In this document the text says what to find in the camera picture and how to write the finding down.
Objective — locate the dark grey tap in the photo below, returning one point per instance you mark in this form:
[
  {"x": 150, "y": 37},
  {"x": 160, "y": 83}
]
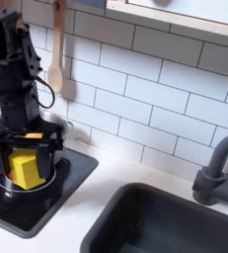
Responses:
[{"x": 214, "y": 178}]

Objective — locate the dark grey sink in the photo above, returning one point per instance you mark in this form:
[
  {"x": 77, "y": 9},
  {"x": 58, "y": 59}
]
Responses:
[{"x": 171, "y": 220}]

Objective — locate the yellow block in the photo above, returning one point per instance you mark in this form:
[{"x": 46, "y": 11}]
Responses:
[{"x": 26, "y": 169}]

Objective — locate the wooden spoon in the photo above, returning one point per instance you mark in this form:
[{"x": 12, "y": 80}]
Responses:
[{"x": 57, "y": 66}]

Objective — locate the grey range hood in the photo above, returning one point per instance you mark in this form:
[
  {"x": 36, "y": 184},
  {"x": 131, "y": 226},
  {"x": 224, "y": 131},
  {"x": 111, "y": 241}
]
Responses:
[{"x": 86, "y": 2}]

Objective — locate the black stove top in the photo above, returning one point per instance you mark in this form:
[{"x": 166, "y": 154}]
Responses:
[{"x": 72, "y": 164}]

